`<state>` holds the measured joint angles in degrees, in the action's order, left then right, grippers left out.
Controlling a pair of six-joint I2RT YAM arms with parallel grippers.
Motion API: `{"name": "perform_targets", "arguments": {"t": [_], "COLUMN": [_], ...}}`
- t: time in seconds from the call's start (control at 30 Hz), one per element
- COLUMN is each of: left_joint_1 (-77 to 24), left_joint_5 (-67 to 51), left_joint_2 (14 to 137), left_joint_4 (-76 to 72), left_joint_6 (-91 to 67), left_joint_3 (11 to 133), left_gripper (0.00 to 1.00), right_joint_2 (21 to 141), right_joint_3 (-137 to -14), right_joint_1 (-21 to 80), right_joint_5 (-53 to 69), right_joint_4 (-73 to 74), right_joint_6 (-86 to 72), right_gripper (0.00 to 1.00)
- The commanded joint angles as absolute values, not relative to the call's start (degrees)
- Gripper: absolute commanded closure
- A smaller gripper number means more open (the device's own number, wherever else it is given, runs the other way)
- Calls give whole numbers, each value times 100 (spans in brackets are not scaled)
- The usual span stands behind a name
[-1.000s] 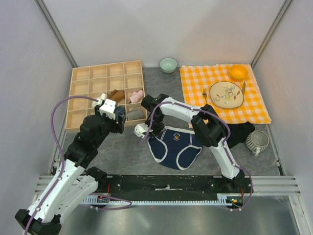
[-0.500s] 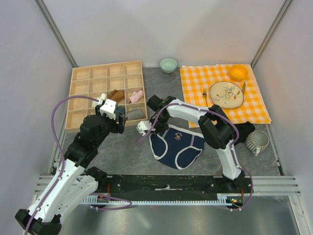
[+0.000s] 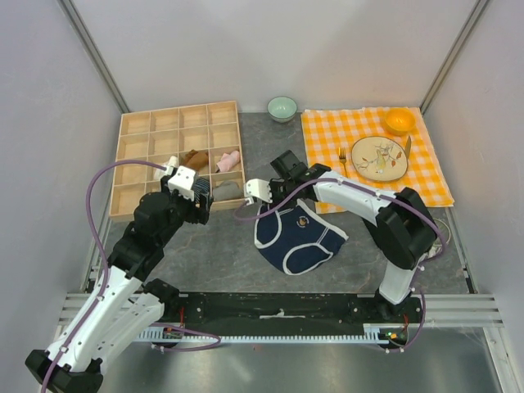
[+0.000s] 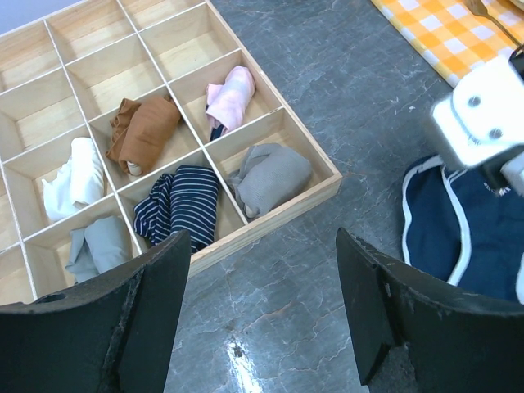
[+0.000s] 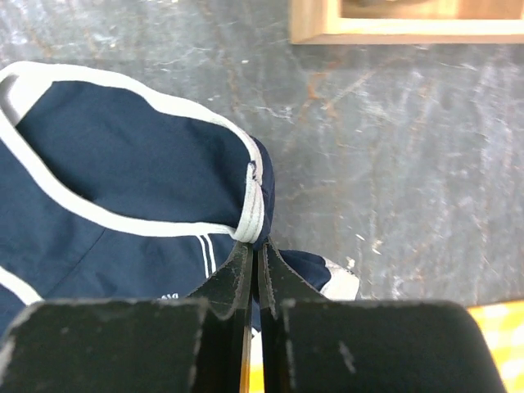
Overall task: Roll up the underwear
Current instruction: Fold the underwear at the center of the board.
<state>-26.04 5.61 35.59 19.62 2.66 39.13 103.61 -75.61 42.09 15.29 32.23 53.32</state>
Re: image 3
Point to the pink rolled cloth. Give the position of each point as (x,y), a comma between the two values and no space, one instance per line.
(228,161)

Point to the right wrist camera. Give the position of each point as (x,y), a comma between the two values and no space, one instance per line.
(257,190)

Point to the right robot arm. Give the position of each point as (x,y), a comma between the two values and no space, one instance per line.
(399,222)

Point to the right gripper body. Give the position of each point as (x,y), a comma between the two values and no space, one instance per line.
(280,191)

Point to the gold knife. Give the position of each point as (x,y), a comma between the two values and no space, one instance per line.
(407,147)

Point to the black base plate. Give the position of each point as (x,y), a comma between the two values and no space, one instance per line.
(272,314)

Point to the green ceramic bowl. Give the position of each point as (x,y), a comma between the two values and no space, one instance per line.
(282,109)

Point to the striped navy rolled cloth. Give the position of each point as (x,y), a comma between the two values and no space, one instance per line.
(202,187)

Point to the white cable duct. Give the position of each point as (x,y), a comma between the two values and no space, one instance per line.
(159,335)

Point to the white rolled cloth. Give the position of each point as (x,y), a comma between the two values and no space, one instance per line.
(169,166)

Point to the grey rolled cloth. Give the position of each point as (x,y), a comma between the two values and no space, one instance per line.
(227,190)

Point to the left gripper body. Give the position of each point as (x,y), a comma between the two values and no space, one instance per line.
(182,210)

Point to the beige decorated plate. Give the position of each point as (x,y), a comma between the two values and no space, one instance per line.
(379,159)

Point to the navy blue underwear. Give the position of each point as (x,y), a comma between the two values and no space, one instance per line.
(297,240)

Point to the gold fork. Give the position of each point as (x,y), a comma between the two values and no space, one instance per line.
(342,157)

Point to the wooden compartment tray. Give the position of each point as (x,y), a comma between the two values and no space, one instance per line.
(156,135)

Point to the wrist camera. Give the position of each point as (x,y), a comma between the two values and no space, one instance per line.
(257,190)
(182,182)

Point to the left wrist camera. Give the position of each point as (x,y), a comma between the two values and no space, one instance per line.
(182,182)

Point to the orange checkered tablecloth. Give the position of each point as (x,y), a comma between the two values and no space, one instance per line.
(326,131)

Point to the brown rolled cloth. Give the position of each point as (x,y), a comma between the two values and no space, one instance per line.
(195,160)

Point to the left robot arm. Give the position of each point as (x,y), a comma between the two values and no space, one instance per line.
(100,332)

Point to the orange bowl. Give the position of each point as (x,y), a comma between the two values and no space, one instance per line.
(399,121)

